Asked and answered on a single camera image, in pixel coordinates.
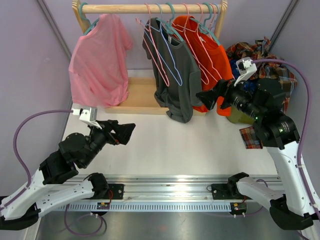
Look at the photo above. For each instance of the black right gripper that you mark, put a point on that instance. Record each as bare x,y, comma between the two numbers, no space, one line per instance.
210,97

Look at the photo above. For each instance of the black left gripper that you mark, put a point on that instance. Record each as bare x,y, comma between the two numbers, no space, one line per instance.
123,131

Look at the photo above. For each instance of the red brown plaid shirt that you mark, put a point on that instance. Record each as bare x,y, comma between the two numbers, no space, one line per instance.
269,70

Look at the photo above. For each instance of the pink hanger with plaid shirt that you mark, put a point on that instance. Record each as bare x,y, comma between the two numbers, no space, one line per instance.
147,32

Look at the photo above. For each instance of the light blue wire hanger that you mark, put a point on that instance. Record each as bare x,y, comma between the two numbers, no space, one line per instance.
161,34

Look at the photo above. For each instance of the blue plaid shirt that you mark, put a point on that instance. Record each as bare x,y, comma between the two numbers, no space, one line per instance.
236,72

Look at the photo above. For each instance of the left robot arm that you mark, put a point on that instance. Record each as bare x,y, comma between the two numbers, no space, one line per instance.
76,152

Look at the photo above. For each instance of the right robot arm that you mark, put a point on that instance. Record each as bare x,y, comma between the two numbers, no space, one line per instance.
293,209

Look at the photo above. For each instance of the dark grey shirt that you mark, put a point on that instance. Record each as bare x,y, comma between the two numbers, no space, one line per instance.
179,100

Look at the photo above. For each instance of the teal hanger with orange shirt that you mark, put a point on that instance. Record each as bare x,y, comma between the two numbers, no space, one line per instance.
202,26

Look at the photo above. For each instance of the pink shirt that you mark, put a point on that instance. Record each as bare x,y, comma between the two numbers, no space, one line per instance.
97,71

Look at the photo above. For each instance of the pink hanger at rack end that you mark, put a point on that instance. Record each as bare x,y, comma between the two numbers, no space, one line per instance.
214,14

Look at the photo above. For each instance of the blue hanger at rack end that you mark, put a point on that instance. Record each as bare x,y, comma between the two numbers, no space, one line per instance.
216,18

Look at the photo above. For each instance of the teal hanger with pink shirt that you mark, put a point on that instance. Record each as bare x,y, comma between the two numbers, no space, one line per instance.
88,25

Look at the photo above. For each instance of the green laundry basket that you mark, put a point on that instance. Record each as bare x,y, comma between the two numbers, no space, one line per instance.
238,117

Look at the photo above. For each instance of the wooden clothes rack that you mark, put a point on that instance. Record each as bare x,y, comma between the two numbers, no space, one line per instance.
141,88

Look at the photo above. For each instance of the pink empty wire hanger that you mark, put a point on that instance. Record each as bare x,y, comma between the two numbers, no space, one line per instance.
202,41
186,28

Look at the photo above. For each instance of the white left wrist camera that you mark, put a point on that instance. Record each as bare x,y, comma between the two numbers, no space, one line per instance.
87,115

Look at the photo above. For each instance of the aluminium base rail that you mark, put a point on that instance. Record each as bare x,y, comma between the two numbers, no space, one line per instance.
157,193

